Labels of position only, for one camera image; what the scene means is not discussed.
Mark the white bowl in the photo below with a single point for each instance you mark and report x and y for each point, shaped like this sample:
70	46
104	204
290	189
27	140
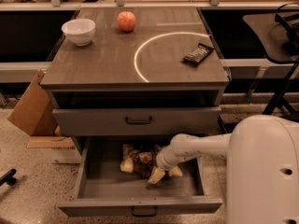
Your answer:
79	31

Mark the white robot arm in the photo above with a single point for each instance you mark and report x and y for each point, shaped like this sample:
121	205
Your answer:
262	154

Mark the open grey middle drawer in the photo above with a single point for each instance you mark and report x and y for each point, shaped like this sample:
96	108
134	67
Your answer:
103	189

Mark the black snack bar wrapper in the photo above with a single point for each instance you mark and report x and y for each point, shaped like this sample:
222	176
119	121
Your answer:
198	55

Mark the brown cardboard piece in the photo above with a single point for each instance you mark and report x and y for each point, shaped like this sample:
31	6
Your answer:
33	115

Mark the black chair caster left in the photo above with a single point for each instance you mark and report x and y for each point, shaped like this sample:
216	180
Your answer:
8	178

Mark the black side table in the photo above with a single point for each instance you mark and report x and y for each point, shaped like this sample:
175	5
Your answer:
279	35

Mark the grey drawer cabinet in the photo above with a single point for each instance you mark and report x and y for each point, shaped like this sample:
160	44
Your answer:
141	69

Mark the brown chip bag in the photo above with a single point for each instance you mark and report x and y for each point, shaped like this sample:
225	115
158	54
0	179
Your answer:
142	162

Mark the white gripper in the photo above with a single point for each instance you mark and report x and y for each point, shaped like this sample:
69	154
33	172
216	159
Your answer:
163	161

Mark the closed grey top drawer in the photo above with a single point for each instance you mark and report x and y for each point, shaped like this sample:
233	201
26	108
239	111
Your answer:
136	121

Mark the red apple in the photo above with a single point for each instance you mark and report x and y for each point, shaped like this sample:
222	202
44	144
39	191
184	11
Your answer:
126	21

